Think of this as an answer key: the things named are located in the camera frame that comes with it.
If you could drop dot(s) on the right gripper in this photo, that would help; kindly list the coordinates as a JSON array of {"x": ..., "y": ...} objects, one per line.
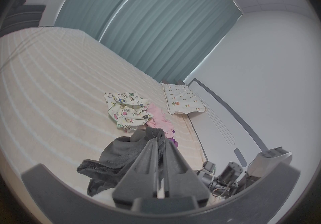
[{"x": 206, "y": 180}]

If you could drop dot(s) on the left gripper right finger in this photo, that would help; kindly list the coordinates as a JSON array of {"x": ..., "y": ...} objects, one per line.
[{"x": 180, "y": 177}]

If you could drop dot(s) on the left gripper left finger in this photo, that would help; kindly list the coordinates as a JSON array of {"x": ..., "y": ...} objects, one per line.
[{"x": 140, "y": 175}]

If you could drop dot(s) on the black T-shirt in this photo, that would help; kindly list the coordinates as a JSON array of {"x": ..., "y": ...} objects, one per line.
[{"x": 117, "y": 152}]

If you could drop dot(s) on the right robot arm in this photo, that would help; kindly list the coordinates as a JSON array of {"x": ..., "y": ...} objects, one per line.
[{"x": 232, "y": 171}]

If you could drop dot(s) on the bed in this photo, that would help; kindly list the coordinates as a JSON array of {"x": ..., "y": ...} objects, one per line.
[{"x": 62, "y": 80}]

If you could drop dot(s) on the purple garment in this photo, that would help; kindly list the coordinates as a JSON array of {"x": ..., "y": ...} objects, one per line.
[{"x": 174, "y": 141}]

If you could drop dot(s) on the pink garment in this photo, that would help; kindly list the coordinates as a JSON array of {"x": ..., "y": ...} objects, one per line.
[{"x": 158, "y": 119}]

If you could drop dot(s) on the white printed pyjama top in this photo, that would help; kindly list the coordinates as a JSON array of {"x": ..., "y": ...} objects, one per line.
[{"x": 125, "y": 110}]

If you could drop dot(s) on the white printed pillow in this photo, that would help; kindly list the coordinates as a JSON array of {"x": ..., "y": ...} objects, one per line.
[{"x": 183, "y": 99}]

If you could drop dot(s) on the grey bedside table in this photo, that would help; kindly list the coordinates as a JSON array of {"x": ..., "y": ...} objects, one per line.
[{"x": 173, "y": 82}]

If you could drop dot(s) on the black chest of drawers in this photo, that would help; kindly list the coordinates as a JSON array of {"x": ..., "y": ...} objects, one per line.
[{"x": 22, "y": 16}]

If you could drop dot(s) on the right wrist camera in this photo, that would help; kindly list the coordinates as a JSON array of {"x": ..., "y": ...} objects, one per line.
[{"x": 209, "y": 166}]

